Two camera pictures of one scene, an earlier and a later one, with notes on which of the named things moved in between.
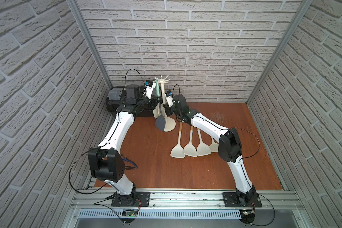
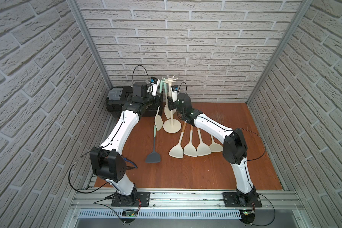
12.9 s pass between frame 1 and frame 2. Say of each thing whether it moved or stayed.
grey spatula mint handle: moved
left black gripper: stayed
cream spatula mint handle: stayed
